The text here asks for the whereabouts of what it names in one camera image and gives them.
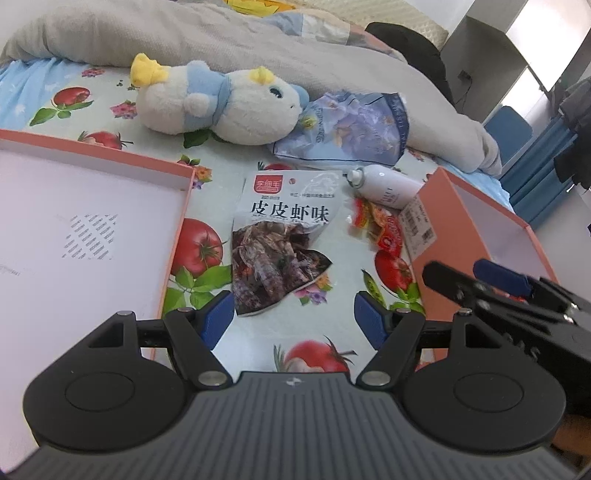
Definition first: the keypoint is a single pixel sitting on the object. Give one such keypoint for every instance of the grey duvet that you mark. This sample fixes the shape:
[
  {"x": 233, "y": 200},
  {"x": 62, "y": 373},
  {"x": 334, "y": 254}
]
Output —
[{"x": 207, "y": 37}]

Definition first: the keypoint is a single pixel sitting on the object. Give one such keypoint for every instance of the yellow pillow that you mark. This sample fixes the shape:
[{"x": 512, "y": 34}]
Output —
[{"x": 249, "y": 5}]

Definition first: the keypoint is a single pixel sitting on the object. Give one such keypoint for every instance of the black jacket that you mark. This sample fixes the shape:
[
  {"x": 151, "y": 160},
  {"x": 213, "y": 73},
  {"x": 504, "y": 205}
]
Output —
[{"x": 415, "y": 55}]

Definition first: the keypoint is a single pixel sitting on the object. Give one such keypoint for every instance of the orange box lid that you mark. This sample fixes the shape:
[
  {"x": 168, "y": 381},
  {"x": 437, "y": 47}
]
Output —
[{"x": 69, "y": 221}]

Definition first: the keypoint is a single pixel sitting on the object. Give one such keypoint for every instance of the blue star bed sheet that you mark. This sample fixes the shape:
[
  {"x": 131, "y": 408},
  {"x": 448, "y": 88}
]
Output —
[{"x": 23, "y": 92}]

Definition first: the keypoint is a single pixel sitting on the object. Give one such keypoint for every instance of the blue curtain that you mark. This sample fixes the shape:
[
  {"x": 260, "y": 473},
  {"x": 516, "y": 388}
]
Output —
[{"x": 535, "y": 175}]

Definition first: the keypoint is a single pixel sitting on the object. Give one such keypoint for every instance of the yellow red snack packet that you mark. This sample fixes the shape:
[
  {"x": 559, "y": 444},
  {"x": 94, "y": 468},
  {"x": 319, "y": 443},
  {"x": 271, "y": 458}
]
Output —
[{"x": 364, "y": 213}]

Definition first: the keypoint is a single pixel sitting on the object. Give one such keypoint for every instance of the fruit print bed mat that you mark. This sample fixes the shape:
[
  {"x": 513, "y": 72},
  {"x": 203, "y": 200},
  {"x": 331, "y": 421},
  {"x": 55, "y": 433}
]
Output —
[{"x": 217, "y": 161}]

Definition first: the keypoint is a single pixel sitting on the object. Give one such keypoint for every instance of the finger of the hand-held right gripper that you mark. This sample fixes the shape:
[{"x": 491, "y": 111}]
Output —
[
  {"x": 448, "y": 279},
  {"x": 501, "y": 277}
]

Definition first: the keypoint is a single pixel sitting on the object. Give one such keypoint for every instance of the red snack packet white logo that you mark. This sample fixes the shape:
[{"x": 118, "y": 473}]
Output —
[{"x": 388, "y": 234}]

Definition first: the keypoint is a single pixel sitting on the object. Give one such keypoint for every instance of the blue white plush penguin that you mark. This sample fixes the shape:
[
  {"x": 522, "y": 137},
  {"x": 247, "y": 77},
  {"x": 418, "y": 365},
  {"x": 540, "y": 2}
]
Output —
[{"x": 240, "y": 113}]

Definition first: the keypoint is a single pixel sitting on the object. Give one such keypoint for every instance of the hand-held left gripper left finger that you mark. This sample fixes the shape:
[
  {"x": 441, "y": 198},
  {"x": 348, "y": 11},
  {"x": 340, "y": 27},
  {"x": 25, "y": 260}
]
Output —
[{"x": 216, "y": 318}]

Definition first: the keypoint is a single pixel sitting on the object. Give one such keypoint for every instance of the white wardrobe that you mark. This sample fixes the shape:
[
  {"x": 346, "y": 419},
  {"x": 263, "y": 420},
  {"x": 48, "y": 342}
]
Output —
[{"x": 517, "y": 41}]

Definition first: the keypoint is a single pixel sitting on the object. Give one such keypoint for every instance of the white spray bottle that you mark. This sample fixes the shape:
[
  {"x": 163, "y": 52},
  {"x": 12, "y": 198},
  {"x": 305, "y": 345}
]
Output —
[{"x": 388, "y": 187}]

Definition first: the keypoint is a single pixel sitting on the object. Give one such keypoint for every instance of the blue chair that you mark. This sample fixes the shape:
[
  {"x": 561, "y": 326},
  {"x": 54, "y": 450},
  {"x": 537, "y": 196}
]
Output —
[{"x": 508, "y": 134}]

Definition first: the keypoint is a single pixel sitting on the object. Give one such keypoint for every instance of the black wall plug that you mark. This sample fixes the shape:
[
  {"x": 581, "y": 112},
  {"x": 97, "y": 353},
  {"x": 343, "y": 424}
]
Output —
[{"x": 463, "y": 76}]

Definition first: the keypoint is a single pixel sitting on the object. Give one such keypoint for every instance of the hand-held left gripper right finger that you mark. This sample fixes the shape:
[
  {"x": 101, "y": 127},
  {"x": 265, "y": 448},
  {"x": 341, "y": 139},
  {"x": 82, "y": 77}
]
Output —
[{"x": 371, "y": 318}]

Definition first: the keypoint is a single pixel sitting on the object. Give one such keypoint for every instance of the white shrimp snack packet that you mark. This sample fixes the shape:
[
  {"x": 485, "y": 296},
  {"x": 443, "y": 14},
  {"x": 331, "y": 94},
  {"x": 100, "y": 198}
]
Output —
[{"x": 281, "y": 221}]

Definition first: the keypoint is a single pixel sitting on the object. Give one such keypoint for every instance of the hanging dark clothes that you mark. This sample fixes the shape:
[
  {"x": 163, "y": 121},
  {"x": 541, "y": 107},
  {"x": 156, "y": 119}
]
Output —
[{"x": 575, "y": 134}]

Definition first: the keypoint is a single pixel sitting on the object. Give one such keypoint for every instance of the patchwork quilt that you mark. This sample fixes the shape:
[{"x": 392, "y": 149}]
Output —
[{"x": 323, "y": 32}]

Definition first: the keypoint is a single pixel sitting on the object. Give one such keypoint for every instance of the blue floral snack bag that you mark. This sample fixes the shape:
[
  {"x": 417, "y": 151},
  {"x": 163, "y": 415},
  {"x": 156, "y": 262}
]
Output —
[{"x": 351, "y": 129}]

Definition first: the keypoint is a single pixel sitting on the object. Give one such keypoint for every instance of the orange cardboard box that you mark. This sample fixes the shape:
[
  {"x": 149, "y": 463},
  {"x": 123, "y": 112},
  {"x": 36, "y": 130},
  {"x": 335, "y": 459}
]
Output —
[{"x": 489, "y": 226}]

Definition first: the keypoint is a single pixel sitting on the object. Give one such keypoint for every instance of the cream padded headboard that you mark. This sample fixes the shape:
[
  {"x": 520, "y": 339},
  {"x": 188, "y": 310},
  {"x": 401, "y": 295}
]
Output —
[{"x": 434, "y": 32}]

